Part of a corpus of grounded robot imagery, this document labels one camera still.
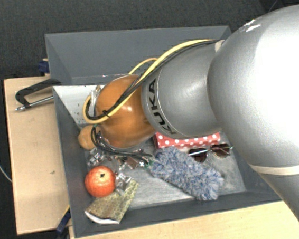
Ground orange fruit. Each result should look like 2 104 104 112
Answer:
82 164 119 200

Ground brown heart-shaped sunglasses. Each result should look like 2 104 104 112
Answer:
187 141 236 165

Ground brown cardboard board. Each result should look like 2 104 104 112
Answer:
1 74 73 236

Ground red white-dotted box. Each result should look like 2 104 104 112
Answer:
153 125 223 151

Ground grey metal bin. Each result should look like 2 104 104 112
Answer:
44 11 284 239

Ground green and gold packet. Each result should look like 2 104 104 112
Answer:
81 179 144 228

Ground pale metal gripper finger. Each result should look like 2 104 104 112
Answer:
114 171 134 193
86 150 105 168

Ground blue and white fluffy duster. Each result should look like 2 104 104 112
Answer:
146 140 227 207

